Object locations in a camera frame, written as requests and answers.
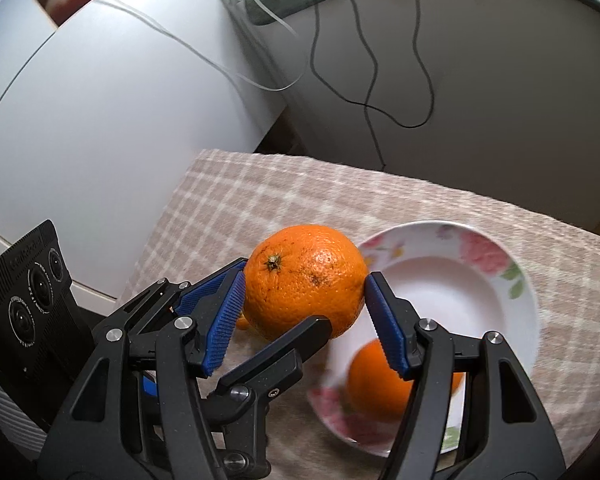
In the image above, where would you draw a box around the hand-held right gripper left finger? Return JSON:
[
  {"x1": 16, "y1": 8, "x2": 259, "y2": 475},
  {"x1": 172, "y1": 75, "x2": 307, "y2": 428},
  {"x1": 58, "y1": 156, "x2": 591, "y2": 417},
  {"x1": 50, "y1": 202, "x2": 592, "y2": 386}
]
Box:
[{"x1": 32, "y1": 270, "x2": 248, "y2": 480}]

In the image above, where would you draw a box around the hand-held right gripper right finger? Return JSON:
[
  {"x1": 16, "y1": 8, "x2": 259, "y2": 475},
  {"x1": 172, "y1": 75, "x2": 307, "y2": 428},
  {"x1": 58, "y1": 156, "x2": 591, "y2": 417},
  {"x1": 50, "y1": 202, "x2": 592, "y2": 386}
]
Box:
[{"x1": 364, "y1": 271, "x2": 567, "y2": 480}]

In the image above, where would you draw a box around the looped black cable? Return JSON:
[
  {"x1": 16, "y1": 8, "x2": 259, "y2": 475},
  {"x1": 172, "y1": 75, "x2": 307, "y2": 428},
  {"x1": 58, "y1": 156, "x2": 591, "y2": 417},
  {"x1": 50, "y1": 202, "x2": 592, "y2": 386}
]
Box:
[{"x1": 310, "y1": 0, "x2": 436, "y2": 130}]

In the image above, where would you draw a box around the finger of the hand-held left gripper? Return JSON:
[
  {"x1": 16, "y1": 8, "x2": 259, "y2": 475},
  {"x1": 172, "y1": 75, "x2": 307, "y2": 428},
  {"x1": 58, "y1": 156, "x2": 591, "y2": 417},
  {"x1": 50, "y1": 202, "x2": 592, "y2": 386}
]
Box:
[
  {"x1": 107, "y1": 258, "x2": 249, "y2": 333},
  {"x1": 200, "y1": 316, "x2": 334, "y2": 467}
]

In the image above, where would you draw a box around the large smooth orange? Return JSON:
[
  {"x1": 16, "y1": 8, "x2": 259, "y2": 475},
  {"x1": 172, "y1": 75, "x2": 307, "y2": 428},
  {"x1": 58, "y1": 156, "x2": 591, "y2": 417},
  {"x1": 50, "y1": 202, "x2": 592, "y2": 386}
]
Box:
[{"x1": 346, "y1": 338, "x2": 466, "y2": 421}]

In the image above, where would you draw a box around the straight black cable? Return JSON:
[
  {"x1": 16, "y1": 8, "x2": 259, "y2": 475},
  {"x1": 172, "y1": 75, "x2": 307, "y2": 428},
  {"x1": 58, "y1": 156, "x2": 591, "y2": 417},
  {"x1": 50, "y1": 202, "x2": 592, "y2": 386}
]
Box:
[{"x1": 347, "y1": 0, "x2": 388, "y2": 171}]

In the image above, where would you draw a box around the white refrigerator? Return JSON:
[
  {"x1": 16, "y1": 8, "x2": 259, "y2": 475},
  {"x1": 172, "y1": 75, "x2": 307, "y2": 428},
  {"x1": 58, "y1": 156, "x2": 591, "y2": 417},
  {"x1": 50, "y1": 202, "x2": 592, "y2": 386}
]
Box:
[{"x1": 0, "y1": 0, "x2": 291, "y2": 306}]

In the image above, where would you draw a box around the white cable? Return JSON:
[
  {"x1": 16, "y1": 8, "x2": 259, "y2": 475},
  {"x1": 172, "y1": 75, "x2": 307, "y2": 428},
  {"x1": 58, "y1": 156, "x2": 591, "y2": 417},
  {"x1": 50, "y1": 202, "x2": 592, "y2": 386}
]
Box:
[{"x1": 62, "y1": 0, "x2": 306, "y2": 93}]

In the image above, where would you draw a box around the floral white plate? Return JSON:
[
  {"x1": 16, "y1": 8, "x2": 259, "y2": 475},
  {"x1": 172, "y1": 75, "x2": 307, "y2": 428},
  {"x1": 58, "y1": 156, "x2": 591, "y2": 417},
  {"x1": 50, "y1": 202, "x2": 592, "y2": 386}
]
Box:
[{"x1": 306, "y1": 221, "x2": 540, "y2": 458}]

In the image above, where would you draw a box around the large orange with stem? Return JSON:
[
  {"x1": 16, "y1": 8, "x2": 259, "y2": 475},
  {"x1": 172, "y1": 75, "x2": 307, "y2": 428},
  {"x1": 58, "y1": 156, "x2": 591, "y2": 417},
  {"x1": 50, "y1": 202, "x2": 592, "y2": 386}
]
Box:
[{"x1": 242, "y1": 225, "x2": 370, "y2": 341}]

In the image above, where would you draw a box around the beige plaid tablecloth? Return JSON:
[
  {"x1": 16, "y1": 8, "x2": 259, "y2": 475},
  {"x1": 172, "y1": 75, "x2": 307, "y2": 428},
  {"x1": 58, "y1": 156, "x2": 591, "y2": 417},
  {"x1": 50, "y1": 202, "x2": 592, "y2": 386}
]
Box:
[{"x1": 117, "y1": 148, "x2": 600, "y2": 480}]

